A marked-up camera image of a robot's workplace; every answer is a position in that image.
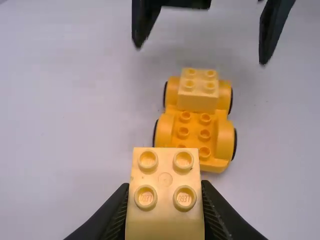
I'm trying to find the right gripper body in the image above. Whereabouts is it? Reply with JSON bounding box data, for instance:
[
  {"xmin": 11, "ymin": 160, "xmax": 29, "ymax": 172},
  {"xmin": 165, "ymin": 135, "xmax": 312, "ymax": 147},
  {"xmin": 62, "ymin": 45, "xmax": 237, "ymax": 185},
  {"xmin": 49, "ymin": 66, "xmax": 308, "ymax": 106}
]
[{"xmin": 161, "ymin": 0, "xmax": 211, "ymax": 10}]

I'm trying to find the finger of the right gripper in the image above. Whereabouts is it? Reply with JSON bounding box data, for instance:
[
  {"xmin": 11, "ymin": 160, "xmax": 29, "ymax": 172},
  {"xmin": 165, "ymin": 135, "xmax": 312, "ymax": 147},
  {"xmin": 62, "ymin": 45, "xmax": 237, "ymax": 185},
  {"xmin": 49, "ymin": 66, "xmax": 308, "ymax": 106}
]
[
  {"xmin": 258, "ymin": 0, "xmax": 297, "ymax": 66},
  {"xmin": 131, "ymin": 0, "xmax": 164, "ymax": 50}
]

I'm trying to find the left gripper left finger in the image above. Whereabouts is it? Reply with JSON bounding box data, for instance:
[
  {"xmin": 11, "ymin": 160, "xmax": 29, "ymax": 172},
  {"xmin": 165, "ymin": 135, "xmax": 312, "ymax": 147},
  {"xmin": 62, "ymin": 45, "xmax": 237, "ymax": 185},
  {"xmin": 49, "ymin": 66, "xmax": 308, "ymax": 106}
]
[{"xmin": 63, "ymin": 182, "xmax": 130, "ymax": 240}]

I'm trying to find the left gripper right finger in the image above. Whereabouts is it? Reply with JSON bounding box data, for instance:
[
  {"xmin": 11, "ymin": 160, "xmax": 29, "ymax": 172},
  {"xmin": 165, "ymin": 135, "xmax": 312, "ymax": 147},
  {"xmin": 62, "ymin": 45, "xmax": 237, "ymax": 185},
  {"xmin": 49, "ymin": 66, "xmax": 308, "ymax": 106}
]
[{"xmin": 201, "ymin": 179, "xmax": 269, "ymax": 240}]

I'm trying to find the yellow toy car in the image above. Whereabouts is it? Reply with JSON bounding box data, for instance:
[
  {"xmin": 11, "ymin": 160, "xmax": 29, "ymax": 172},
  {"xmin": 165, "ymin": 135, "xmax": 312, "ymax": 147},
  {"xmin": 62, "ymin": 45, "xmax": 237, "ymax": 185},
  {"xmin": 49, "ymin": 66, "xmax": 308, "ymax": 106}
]
[{"xmin": 152, "ymin": 67, "xmax": 239, "ymax": 174}]

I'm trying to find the yellow toy brick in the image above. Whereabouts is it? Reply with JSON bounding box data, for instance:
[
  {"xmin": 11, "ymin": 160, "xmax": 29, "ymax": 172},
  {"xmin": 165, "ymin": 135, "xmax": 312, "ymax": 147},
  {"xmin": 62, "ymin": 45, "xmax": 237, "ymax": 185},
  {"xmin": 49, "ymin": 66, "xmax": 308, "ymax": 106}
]
[{"xmin": 124, "ymin": 146, "xmax": 207, "ymax": 240}]

